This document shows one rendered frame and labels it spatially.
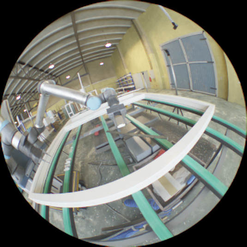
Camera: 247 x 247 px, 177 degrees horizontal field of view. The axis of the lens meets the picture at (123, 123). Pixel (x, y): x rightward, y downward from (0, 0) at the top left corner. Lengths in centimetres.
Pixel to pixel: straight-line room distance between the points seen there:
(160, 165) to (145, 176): 6
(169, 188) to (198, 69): 601
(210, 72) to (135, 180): 590
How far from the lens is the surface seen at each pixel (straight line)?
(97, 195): 28
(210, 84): 595
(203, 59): 605
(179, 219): 36
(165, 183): 50
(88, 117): 116
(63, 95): 62
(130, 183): 25
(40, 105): 100
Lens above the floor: 117
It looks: 27 degrees down
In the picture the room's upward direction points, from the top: 19 degrees counter-clockwise
